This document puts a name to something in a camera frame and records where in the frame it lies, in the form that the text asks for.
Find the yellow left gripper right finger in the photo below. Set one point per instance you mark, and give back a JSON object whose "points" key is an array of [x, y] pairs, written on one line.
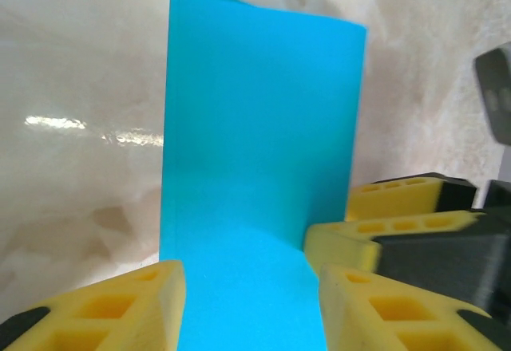
{"points": [[391, 319]]}

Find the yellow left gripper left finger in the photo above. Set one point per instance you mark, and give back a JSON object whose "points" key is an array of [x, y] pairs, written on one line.
{"points": [[100, 319]]}

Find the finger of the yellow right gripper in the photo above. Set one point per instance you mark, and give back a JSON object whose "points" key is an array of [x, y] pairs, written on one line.
{"points": [[399, 199], [439, 259]]}

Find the teal cloth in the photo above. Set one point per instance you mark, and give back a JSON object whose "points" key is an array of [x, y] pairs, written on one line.
{"points": [[259, 127]]}

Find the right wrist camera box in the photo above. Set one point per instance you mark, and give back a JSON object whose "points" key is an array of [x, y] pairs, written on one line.
{"points": [[497, 95]]}

